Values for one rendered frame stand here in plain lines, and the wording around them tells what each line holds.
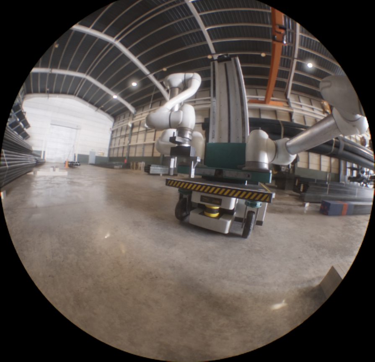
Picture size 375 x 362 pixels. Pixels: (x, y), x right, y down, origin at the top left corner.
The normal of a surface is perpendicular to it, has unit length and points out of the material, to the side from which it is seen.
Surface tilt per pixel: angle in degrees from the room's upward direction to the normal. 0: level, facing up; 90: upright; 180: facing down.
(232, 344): 0
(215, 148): 90
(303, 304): 0
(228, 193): 90
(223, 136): 90
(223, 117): 90
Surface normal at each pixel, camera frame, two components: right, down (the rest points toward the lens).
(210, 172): -0.53, -0.01
